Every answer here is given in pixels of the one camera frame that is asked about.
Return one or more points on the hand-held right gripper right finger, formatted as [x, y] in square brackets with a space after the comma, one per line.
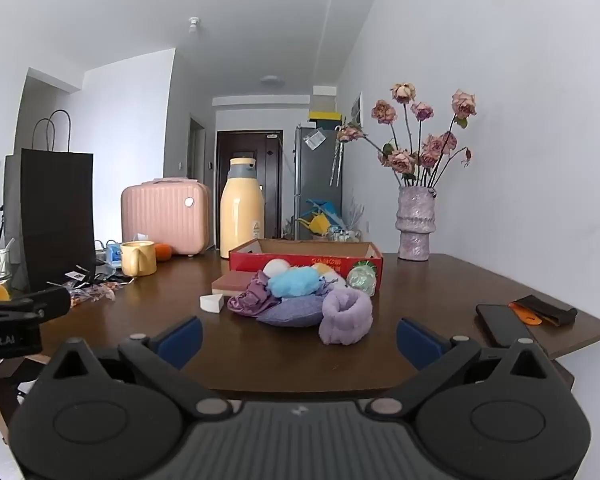
[420, 342]

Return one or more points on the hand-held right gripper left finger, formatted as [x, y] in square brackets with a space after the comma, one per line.
[181, 337]

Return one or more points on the white wedge sponge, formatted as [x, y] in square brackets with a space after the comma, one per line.
[211, 304]

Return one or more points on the pink sponge block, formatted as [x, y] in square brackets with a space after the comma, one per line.
[230, 282]

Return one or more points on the lavender fleece cuff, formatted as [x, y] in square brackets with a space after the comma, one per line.
[345, 320]

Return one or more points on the purple satin scrunchie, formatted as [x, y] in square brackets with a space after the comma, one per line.
[252, 297]

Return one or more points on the red cardboard box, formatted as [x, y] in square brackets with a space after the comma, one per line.
[245, 265]

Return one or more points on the purple fabric pillow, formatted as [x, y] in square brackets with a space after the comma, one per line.
[290, 312]

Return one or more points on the white fluffy ball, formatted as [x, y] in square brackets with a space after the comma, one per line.
[276, 267]

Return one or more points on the yellow white plush toy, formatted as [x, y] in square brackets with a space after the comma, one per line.
[325, 270]

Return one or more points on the blue fluffy ball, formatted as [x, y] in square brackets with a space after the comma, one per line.
[295, 282]

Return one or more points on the pile of snack packets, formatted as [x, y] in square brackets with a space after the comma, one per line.
[90, 290]

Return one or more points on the black smartphone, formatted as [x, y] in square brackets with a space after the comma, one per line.
[502, 322]

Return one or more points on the orange fruit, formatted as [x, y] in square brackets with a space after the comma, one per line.
[164, 252]

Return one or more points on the yellow ceramic mug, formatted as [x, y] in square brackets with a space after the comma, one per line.
[140, 260]

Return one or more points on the blue tissue pack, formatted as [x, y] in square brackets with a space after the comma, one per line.
[112, 255]

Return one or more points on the black paper bag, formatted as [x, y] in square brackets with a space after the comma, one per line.
[55, 210]

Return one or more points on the orange plastic card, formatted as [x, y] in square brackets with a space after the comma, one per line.
[525, 316]

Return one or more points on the purple ceramic vase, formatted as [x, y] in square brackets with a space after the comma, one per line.
[415, 225]

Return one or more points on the pink hard suitcase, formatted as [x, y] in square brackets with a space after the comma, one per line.
[160, 215]

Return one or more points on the black card holder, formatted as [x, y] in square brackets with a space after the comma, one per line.
[547, 310]

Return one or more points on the yellow thermos bottle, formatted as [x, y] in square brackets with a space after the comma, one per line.
[241, 215]

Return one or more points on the blue yellow plastic clutter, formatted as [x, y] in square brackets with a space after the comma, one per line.
[320, 220]

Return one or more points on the dark wooden door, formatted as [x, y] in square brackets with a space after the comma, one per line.
[272, 185]

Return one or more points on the bunch of dried roses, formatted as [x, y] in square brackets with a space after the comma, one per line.
[405, 160]

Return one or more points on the grey refrigerator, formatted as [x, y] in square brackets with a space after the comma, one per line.
[315, 175]

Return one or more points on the yellow black box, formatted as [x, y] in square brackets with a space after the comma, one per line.
[324, 119]

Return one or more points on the white storage box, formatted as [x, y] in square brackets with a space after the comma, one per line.
[325, 97]

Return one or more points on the round ceiling lamp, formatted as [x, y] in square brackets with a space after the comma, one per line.
[272, 80]

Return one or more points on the ceiling sprinkler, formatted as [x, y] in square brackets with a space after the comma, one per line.
[194, 24]

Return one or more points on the white wall picture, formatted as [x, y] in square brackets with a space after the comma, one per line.
[357, 107]

